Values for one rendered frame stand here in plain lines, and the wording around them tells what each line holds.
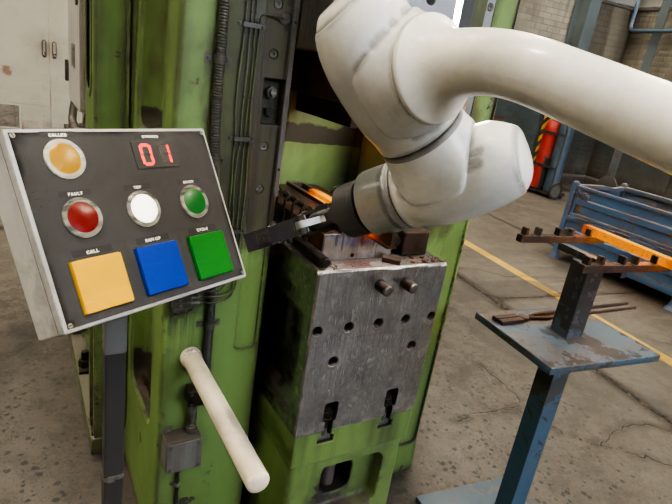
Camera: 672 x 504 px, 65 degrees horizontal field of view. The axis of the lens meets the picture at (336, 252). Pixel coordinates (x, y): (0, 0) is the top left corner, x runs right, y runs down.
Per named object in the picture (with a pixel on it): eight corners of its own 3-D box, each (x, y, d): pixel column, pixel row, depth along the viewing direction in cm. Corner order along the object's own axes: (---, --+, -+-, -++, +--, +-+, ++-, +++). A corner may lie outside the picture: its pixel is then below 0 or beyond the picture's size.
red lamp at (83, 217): (102, 235, 75) (102, 205, 73) (65, 236, 72) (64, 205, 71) (99, 228, 77) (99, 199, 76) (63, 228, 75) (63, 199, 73)
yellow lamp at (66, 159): (84, 177, 74) (84, 146, 73) (47, 176, 72) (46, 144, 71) (82, 172, 77) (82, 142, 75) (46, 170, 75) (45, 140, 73)
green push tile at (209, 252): (234, 270, 93) (223, 229, 93) (202, 280, 87) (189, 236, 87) (228, 272, 94) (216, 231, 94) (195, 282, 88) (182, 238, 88)
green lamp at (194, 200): (209, 216, 91) (211, 191, 89) (182, 216, 88) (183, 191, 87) (204, 210, 93) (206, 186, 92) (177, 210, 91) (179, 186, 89)
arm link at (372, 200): (431, 222, 71) (393, 232, 74) (412, 156, 70) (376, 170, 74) (399, 233, 63) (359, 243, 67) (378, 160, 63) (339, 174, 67)
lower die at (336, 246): (389, 257, 132) (396, 224, 130) (320, 261, 122) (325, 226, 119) (312, 208, 166) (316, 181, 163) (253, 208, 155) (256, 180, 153)
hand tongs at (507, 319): (625, 304, 176) (626, 300, 176) (636, 309, 173) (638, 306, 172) (491, 319, 148) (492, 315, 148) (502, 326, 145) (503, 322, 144)
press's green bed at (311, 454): (383, 533, 165) (412, 408, 150) (273, 576, 146) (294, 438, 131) (304, 424, 209) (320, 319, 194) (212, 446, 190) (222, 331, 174)
